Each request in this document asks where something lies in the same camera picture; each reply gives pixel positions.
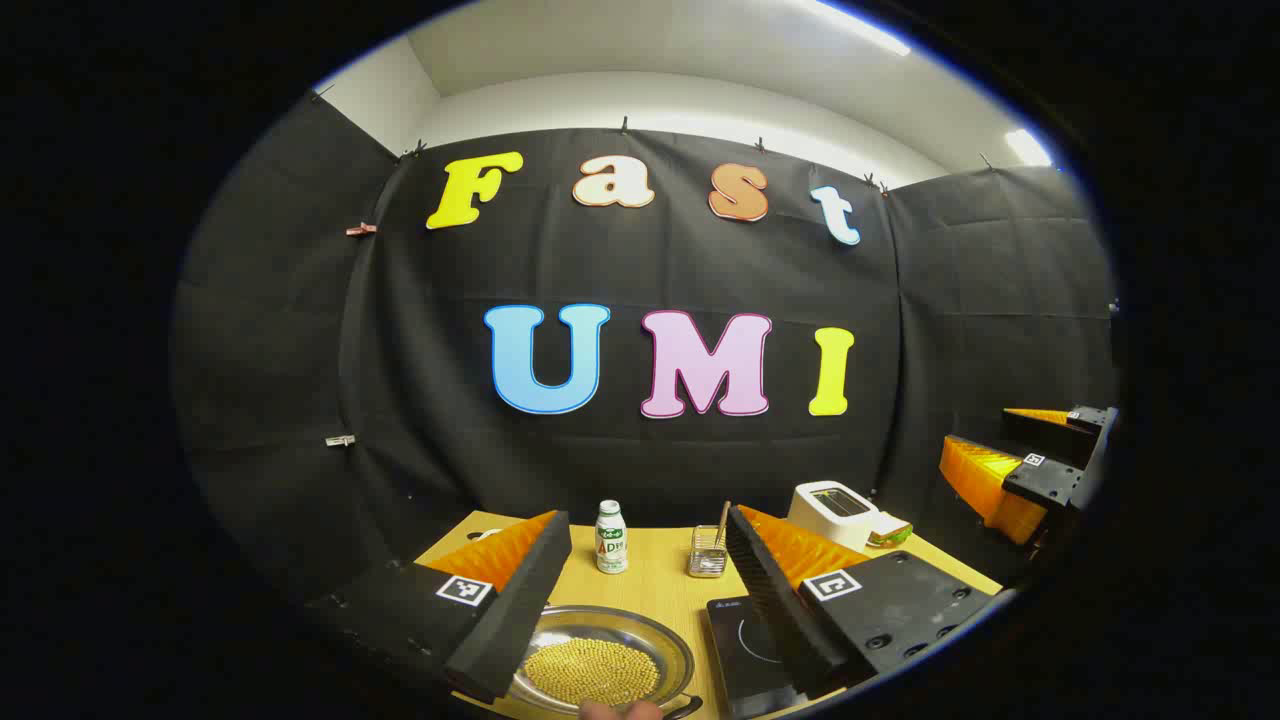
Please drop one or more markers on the white toaster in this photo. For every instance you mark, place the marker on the white toaster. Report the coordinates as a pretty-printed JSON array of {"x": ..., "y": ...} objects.
[{"x": 830, "y": 520}]

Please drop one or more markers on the stainless steel pot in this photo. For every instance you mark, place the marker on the stainless steel pot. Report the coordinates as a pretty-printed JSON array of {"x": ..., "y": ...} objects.
[{"x": 640, "y": 625}]

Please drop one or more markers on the black induction cooktop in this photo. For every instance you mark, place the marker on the black induction cooktop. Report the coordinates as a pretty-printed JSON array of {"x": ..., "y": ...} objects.
[{"x": 740, "y": 650}]

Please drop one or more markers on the pile of yellow beans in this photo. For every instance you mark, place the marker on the pile of yellow beans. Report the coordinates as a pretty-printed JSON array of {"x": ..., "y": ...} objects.
[{"x": 590, "y": 670}]

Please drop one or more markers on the lettuce sandwich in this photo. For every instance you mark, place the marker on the lettuce sandwich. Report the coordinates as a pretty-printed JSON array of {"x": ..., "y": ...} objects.
[{"x": 888, "y": 532}]

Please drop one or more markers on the white plastic drink bottle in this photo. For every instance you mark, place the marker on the white plastic drink bottle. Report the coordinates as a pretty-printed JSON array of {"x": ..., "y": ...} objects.
[{"x": 611, "y": 545}]

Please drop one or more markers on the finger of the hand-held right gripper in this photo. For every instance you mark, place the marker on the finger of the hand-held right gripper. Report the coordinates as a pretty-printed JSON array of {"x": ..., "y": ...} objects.
[
  {"x": 1045, "y": 482},
  {"x": 1085, "y": 420}
]

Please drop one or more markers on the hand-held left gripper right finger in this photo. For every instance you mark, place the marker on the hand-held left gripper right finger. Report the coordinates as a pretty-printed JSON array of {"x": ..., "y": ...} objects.
[{"x": 775, "y": 610}]

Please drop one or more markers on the white divided bean dish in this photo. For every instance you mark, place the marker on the white divided bean dish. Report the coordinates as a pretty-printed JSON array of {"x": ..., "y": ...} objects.
[{"x": 483, "y": 535}]

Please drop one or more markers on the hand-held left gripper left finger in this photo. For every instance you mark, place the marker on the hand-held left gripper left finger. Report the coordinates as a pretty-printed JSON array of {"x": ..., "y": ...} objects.
[{"x": 520, "y": 610}]

